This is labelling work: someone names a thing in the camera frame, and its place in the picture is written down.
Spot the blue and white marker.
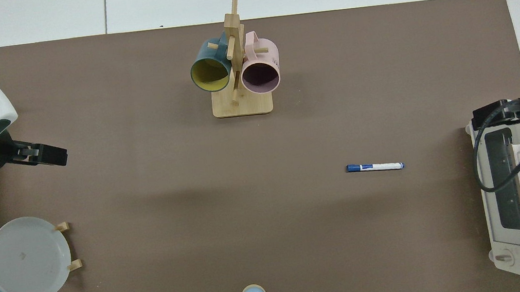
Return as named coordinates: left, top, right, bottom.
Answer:
left=345, top=158, right=405, bottom=176

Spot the grey plate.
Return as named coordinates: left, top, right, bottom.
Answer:
left=0, top=212, right=75, bottom=292

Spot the wooden plate rack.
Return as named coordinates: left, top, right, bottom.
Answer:
left=0, top=220, right=86, bottom=292

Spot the brown table cloth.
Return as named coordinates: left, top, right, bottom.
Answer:
left=0, top=0, right=520, bottom=292

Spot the dark teal cup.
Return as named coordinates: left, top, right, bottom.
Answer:
left=186, top=31, right=237, bottom=95

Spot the wooden cup stand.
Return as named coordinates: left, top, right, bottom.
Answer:
left=200, top=0, right=275, bottom=120

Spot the pink cup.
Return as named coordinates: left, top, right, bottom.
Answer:
left=235, top=29, right=283, bottom=96

